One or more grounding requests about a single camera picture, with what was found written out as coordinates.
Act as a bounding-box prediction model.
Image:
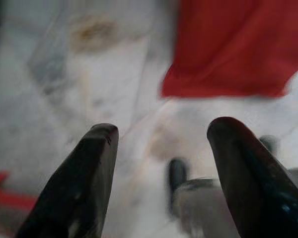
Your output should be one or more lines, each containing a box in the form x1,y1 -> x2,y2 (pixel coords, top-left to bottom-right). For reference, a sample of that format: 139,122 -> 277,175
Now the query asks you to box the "red pillow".
160,0 -> 298,98

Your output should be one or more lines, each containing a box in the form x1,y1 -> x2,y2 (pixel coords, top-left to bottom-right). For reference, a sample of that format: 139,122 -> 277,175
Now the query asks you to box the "red metal frame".
0,170 -> 39,211

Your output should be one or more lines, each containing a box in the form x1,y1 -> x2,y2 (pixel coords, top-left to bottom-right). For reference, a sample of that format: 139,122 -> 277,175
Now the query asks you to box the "grey robot left leg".
167,158 -> 226,238

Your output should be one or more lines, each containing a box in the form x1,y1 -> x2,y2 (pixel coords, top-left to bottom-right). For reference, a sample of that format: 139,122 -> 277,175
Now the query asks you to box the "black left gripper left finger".
14,123 -> 119,238

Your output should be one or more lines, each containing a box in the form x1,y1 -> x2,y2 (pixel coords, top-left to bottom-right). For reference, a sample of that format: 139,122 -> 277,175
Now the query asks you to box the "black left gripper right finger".
206,117 -> 298,238

